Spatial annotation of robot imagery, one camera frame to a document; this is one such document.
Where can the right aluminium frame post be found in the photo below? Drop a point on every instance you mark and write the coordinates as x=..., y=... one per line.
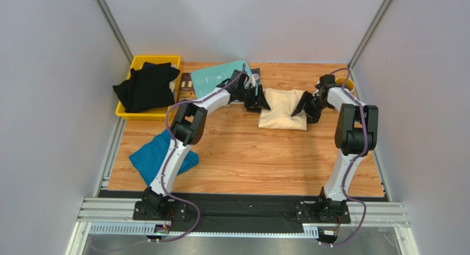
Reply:
x=373, y=26

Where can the left aluminium frame post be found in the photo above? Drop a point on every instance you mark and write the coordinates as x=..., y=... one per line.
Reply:
x=113, y=25

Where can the dark Edward Tulane book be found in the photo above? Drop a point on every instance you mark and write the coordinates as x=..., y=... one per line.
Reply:
x=186, y=89

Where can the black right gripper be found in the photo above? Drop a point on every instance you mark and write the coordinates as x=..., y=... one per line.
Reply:
x=311, y=105

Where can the white patterned mug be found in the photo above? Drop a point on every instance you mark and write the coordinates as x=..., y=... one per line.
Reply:
x=348, y=83

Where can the black t-shirt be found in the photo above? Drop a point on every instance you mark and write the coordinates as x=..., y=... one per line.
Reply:
x=147, y=88

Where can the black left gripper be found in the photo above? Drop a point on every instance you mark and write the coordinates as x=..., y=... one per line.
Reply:
x=262, y=102

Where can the teal folding board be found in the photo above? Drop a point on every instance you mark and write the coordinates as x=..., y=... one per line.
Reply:
x=205, y=80

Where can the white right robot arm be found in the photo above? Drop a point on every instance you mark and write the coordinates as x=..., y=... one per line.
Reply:
x=356, y=135

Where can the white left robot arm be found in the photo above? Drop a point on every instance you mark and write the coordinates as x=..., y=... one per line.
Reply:
x=187, y=129

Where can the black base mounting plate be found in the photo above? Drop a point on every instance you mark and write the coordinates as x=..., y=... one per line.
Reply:
x=234, y=213

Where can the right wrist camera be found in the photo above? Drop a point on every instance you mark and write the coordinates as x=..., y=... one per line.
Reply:
x=326, y=80

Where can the blue t-shirt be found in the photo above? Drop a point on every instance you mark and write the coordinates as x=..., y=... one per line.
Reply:
x=150, y=157

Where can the aluminium front frame rail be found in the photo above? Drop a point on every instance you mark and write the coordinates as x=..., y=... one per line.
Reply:
x=104, y=217

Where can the dark blue book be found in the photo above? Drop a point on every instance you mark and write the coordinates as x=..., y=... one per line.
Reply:
x=256, y=76

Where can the aluminium frame post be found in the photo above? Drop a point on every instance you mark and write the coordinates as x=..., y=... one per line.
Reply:
x=113, y=25
x=373, y=26

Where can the cream t-shirt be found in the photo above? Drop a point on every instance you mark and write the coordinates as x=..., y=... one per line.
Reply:
x=282, y=105

